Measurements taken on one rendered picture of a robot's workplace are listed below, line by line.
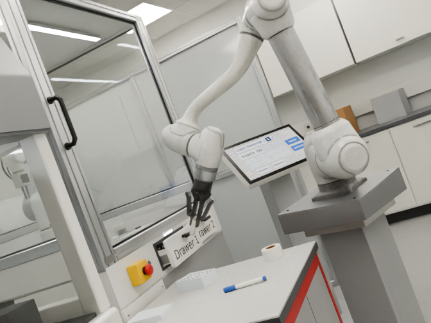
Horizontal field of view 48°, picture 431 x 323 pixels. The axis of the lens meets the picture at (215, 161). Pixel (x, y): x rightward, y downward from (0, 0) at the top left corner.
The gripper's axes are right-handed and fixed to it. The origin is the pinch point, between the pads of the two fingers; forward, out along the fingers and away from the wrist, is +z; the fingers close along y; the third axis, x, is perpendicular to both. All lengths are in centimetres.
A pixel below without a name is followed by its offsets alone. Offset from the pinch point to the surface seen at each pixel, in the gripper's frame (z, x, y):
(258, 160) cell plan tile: -17, -86, -1
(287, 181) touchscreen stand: -7, -99, -18
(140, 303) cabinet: 19.5, 35.9, 1.4
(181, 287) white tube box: 11.4, 30.1, -10.2
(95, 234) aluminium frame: -3.8, 45.7, 17.6
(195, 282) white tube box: 6.6, 32.0, -15.6
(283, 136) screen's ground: -31, -109, -7
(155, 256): 10.8, 15.7, 7.4
